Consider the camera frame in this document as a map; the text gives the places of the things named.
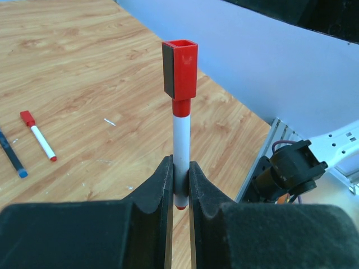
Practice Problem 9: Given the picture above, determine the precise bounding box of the red pen cap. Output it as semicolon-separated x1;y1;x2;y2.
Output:
162;40;198;118

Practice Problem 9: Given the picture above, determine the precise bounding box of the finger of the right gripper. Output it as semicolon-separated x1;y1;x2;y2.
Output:
229;0;358;44

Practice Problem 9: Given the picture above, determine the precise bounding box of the blue gel pen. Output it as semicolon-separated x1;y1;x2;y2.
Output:
1;131;28;179

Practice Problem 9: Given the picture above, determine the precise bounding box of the red marker cap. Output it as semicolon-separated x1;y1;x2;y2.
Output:
20;110;36;127

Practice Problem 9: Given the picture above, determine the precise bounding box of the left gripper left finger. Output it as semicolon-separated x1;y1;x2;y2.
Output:
1;156;173;268

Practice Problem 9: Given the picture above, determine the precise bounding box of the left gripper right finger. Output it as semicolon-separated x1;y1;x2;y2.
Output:
189;161;358;268

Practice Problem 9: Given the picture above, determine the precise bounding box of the thin white red-end pen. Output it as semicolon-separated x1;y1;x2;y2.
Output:
30;125;57;162

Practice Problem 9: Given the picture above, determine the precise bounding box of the white pen red end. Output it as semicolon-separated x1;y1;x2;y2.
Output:
173;115;191;210

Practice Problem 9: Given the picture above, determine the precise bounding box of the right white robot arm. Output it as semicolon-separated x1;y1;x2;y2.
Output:
232;1;358;203

